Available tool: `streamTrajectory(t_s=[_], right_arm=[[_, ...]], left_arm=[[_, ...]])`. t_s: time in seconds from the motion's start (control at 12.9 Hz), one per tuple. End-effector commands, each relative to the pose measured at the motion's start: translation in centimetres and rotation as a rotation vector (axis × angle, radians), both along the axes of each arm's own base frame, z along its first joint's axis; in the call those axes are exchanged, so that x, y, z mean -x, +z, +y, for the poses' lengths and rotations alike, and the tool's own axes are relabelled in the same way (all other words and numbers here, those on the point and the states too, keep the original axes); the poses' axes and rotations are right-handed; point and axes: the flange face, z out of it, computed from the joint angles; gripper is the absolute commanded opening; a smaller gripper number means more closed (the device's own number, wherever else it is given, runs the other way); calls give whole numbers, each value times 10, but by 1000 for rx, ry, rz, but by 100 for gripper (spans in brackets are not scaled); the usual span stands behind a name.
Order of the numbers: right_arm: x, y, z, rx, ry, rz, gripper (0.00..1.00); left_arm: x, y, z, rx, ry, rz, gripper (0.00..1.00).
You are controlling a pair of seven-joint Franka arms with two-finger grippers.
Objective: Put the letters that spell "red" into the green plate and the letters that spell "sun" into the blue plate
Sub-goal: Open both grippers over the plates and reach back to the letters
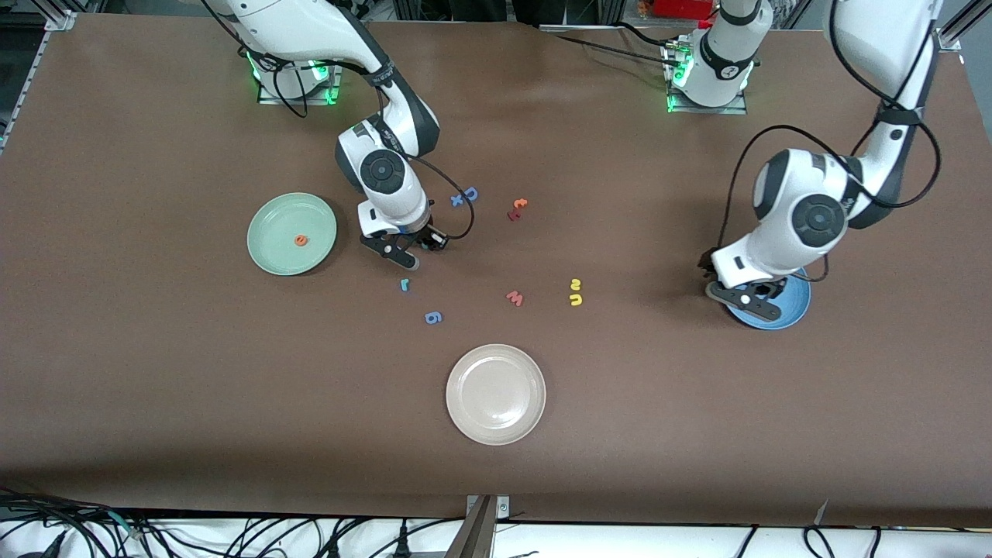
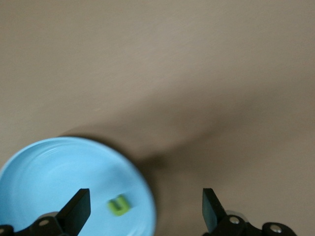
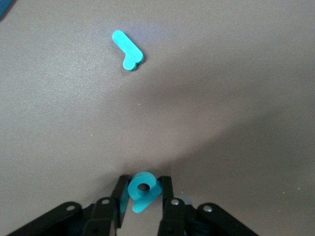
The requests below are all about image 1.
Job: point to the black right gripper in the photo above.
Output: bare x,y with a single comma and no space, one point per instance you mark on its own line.
423,235

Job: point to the red box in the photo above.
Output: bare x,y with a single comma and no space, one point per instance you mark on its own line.
682,8

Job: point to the brown table cover sheet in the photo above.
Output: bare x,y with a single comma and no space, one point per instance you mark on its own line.
232,387

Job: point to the aluminium frame profile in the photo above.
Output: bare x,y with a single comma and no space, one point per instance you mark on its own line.
58,19
947,39

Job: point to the grey metal bracket post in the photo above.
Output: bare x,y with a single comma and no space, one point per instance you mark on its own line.
480,527

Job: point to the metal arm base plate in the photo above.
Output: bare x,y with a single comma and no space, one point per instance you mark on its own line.
713,111
322,101

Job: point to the blue plate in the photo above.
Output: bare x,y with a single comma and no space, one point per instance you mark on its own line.
798,306

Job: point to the beige plate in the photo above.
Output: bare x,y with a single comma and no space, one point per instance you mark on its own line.
496,395

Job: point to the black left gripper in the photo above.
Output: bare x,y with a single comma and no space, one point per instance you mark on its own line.
706,263

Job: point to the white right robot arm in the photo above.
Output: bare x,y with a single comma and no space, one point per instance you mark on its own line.
310,31

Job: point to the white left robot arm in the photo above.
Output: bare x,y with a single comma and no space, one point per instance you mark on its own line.
783,186

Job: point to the white paper scrap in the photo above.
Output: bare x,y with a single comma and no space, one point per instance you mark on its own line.
821,509

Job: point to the pink foam letter w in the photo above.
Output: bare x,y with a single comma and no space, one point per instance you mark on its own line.
515,297

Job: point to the pale green plate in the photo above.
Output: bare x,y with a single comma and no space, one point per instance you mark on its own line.
279,225

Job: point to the blue foam letter D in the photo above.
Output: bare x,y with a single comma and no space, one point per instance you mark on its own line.
468,194

